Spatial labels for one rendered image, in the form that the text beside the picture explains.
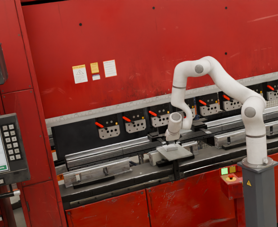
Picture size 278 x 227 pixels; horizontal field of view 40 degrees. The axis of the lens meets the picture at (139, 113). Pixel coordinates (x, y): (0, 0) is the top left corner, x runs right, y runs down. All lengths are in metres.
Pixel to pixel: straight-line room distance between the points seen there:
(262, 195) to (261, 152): 0.27
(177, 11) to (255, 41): 0.69
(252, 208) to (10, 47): 1.77
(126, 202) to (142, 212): 0.16
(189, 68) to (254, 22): 0.89
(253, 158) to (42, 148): 1.31
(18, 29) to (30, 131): 0.61
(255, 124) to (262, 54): 0.93
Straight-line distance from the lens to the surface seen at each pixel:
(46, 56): 2.56
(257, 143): 2.39
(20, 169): 2.06
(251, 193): 2.52
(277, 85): 3.25
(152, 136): 3.07
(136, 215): 2.87
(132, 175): 2.78
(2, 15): 2.34
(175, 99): 2.47
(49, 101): 2.59
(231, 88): 2.34
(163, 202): 2.91
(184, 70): 2.39
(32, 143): 2.43
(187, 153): 2.71
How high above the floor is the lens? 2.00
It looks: 15 degrees down
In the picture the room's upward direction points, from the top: 8 degrees counter-clockwise
